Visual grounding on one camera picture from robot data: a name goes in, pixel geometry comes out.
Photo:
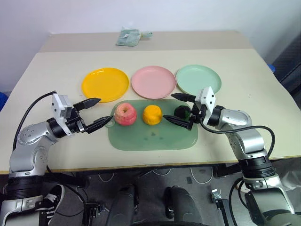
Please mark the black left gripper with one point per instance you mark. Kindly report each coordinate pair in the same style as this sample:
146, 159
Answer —
76, 122

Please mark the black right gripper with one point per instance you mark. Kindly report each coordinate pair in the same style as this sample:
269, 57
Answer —
197, 114

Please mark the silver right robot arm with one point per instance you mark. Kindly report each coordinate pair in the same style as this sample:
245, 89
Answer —
247, 139

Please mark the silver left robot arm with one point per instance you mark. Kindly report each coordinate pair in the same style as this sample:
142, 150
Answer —
30, 135

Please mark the dark green avocado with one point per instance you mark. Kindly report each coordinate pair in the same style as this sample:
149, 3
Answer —
182, 111

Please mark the yellow plastic plate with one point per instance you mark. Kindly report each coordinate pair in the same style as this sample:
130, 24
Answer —
104, 84

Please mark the orange fruit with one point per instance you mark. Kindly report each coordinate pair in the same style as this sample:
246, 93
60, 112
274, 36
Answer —
152, 115

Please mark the pale green plastic plate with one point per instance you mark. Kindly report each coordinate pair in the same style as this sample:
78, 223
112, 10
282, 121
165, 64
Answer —
196, 76

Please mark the pink plastic plate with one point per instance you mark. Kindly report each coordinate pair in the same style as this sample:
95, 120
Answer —
152, 81

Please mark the red apple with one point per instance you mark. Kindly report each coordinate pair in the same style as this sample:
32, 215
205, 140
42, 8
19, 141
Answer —
125, 114

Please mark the translucent green cutting board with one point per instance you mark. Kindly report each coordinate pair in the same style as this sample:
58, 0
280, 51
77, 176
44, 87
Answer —
152, 139

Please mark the folded pale green cloth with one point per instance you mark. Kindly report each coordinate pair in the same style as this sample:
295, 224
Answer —
128, 37

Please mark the blue ribbed object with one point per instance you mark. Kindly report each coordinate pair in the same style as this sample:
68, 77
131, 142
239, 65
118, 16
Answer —
3, 101

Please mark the silver metal clamp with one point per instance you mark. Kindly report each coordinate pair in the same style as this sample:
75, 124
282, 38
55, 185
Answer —
216, 196

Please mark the black and white sneaker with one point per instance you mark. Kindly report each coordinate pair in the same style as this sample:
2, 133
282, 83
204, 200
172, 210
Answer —
53, 200

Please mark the dark rounded shape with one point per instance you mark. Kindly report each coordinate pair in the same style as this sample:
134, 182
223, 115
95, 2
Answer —
123, 207
182, 207

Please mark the small blue object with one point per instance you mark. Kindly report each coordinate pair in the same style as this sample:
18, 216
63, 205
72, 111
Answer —
271, 68

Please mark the black woven panel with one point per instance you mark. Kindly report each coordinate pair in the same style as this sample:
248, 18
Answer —
289, 63

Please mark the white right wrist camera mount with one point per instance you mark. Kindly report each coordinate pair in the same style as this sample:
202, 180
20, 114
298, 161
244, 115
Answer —
208, 97

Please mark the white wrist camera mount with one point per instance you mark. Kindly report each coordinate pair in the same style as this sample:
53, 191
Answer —
58, 103
208, 97

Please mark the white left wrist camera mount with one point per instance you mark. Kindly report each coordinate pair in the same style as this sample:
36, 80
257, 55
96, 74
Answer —
58, 103

